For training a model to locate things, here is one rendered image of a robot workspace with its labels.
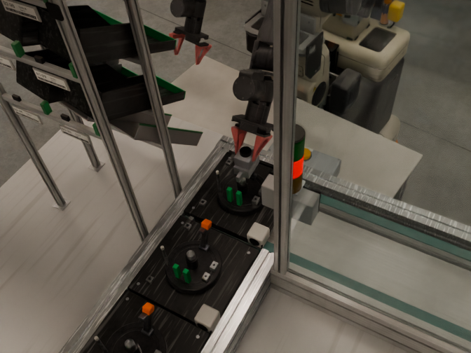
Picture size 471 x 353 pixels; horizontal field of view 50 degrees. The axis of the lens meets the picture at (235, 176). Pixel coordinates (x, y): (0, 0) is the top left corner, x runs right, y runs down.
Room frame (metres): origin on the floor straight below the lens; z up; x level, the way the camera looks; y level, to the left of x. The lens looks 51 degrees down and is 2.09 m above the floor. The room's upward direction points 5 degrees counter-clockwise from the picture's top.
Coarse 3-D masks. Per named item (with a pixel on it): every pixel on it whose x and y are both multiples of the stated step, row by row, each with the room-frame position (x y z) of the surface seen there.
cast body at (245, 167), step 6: (240, 150) 0.86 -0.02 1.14; (246, 150) 0.85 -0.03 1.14; (252, 150) 0.86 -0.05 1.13; (240, 156) 0.84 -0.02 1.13; (246, 156) 0.84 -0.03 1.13; (258, 156) 0.86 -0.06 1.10; (234, 162) 0.84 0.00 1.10; (240, 162) 0.83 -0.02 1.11; (246, 162) 0.82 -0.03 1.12; (252, 162) 0.84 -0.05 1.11; (258, 162) 0.86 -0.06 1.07; (234, 168) 0.84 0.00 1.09; (240, 168) 0.83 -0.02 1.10; (246, 168) 0.83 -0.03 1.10; (252, 168) 0.83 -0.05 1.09; (240, 174) 0.82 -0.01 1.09; (246, 174) 0.82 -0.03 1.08; (240, 180) 0.81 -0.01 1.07
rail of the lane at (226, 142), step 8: (224, 136) 1.08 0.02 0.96; (216, 144) 1.05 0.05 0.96; (224, 144) 1.04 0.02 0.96; (232, 144) 1.05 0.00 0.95; (248, 144) 1.03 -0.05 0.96; (232, 152) 1.01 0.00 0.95; (264, 152) 1.00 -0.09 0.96; (264, 160) 0.96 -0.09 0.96; (272, 160) 0.96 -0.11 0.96; (272, 168) 0.93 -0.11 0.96
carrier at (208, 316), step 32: (192, 224) 0.76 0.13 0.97; (160, 256) 0.67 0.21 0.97; (192, 256) 0.62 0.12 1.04; (224, 256) 0.65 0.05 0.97; (256, 256) 0.65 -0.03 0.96; (128, 288) 0.59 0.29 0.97; (160, 288) 0.58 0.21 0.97; (192, 288) 0.56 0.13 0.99; (224, 288) 0.57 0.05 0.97; (192, 320) 0.49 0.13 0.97
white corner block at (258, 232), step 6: (252, 228) 0.71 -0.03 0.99; (258, 228) 0.71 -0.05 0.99; (264, 228) 0.71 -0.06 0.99; (252, 234) 0.70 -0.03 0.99; (258, 234) 0.70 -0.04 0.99; (264, 234) 0.69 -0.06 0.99; (252, 240) 0.69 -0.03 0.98; (258, 240) 0.68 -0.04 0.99; (264, 240) 0.69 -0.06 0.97; (258, 246) 0.68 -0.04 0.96
